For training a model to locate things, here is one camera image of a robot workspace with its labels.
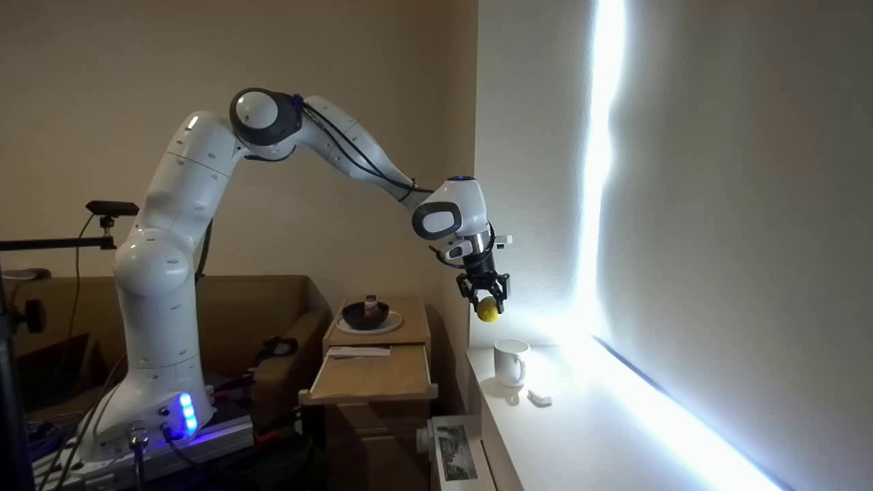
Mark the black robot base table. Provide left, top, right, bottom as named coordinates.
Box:
left=32, top=386, right=301, bottom=491

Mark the white mug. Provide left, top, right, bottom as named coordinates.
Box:
left=494, top=341, right=526, bottom=387

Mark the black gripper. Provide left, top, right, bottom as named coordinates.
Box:
left=443, top=232, right=511, bottom=307

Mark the white plate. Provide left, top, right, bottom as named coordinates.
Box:
left=339, top=312, right=403, bottom=337

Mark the brown leather armchair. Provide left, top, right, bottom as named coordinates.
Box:
left=14, top=277, right=329, bottom=430

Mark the wooden night stand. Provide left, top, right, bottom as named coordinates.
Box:
left=321, top=299, right=430, bottom=348

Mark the camera on black stand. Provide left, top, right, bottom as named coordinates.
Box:
left=0, top=199, right=140, bottom=252

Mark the yellow lemon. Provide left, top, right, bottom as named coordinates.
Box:
left=478, top=301, right=499, bottom=322

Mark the pull-out wooden tray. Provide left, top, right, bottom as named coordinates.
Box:
left=297, top=348, right=440, bottom=406

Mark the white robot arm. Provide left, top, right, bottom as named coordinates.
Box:
left=80, top=89, right=511, bottom=461

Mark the small white object on sill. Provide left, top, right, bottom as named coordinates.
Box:
left=526, top=391, right=553, bottom=409

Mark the white bottle purple cap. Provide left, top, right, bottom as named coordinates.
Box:
left=365, top=295, right=380, bottom=314

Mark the black bowl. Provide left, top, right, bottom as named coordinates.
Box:
left=340, top=303, right=387, bottom=330

